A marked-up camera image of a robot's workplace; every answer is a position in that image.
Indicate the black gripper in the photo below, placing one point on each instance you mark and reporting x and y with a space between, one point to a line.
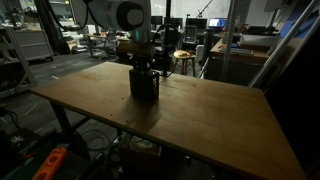
141 61

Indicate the black mesh box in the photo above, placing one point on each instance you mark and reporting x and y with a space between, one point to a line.
143 85

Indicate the cardboard box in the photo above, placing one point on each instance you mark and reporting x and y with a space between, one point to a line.
140 156

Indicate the white rectangular box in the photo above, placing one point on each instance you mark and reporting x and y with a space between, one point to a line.
260 40

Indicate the black vertical pole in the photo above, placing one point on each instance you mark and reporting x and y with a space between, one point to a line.
166 40

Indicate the round wooden stool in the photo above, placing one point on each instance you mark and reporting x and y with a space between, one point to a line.
183 54

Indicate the grey mesh office chair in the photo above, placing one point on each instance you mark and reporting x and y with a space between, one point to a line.
190 35

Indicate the black unlit monitor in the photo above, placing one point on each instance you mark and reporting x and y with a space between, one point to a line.
196 23

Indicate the lit computer monitor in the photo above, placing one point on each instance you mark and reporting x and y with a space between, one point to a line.
217 22

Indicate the silver aluminium bar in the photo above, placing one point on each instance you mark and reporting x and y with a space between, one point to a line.
230 40
283 43

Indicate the wooden workbench with drawers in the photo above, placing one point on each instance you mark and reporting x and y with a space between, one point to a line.
240 63

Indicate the computer keyboard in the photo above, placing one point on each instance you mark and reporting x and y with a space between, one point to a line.
241 51

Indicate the grey drawer cabinet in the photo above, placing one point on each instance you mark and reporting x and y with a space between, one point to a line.
33 45

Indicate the large orange plastic tool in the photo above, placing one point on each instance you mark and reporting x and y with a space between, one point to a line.
50 163

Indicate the black metal table frame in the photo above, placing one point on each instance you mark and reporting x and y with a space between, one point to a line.
61 120

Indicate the metal shelf frame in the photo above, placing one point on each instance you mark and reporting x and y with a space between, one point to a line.
20 66

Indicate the blue wall panel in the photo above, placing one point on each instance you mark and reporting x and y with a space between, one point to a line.
300 20

